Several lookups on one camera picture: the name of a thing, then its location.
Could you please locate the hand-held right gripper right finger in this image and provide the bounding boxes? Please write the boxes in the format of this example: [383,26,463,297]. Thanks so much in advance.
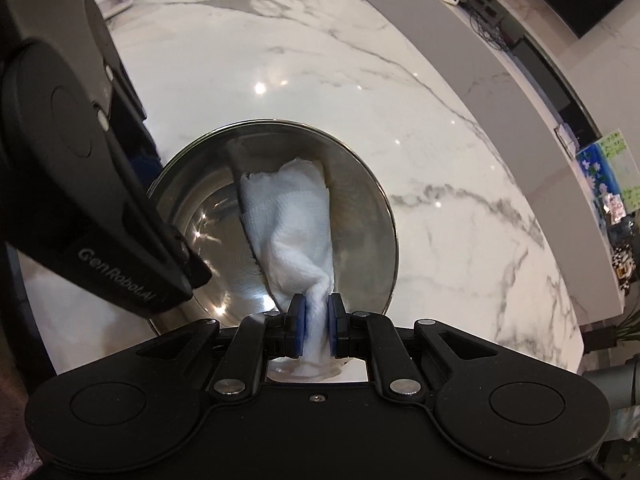
[327,293,507,405]

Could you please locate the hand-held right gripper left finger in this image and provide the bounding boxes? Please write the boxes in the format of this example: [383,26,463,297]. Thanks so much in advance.
[127,293,307,405]

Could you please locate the colourful flower painting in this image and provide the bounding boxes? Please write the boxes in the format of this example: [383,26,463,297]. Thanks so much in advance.
[574,129,632,211]

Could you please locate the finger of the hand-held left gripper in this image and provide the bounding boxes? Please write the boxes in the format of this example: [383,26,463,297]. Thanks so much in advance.
[171,226,214,303]
[84,0,164,197]

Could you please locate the tangle of black cables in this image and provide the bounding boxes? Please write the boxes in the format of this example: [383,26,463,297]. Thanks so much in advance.
[467,2,516,53]

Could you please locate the blue steel bowl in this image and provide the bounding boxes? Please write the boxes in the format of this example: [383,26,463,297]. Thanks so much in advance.
[146,119,400,336]

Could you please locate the long grey wall ledge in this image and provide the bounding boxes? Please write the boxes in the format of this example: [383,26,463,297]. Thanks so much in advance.
[320,0,628,332]

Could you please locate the white cloth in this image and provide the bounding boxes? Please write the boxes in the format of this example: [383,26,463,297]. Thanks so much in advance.
[239,157,347,382]

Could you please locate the grey chair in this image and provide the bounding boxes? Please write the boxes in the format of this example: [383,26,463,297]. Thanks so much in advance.
[580,362,640,442]

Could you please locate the black speaker box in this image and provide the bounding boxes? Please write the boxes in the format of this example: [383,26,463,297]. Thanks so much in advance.
[509,35,573,113]

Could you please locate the plant bunch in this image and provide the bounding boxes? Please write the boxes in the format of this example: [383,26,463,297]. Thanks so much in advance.
[615,305,640,347]

